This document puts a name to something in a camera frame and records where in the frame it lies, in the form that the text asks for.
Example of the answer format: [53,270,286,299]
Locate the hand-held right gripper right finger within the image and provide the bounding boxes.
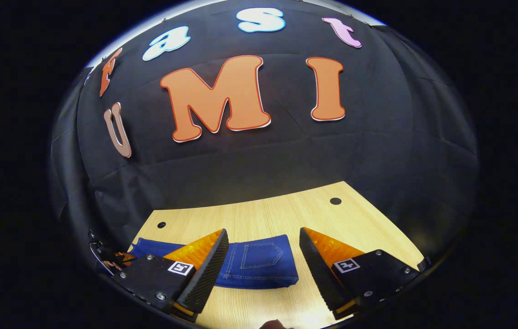
[299,227,424,320]

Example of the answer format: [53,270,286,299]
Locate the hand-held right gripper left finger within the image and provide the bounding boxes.
[113,228,230,322]

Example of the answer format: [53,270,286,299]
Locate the blue denim jeans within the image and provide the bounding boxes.
[129,234,300,290]

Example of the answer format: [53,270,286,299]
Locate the black backdrop cloth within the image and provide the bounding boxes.
[49,0,480,275]

